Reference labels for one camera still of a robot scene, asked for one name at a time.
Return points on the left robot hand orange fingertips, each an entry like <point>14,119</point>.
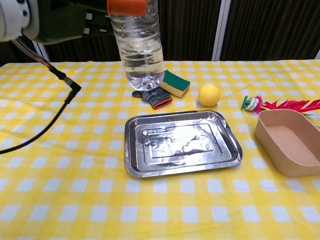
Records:
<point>62,20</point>

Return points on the transparent water bottle white cap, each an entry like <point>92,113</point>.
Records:
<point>140,50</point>

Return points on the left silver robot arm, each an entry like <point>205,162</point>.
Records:
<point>15,15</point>

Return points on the rectangular metal tray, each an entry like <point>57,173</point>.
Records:
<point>180,145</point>

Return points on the grey striped knit glove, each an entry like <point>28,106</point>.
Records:
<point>157,97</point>

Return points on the yellow sponge green scouring pad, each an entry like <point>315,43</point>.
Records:
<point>177,83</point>

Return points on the yellow ball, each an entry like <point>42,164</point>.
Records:
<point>209,95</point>

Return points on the yellow white checkered tablecloth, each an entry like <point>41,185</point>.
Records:
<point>150,205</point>

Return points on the red feather shuttlecock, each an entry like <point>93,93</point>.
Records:
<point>287,104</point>

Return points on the brown rectangular box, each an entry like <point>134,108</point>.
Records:
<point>287,142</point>

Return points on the white frame post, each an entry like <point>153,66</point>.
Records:
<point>42,53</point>
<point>221,30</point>
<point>318,55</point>

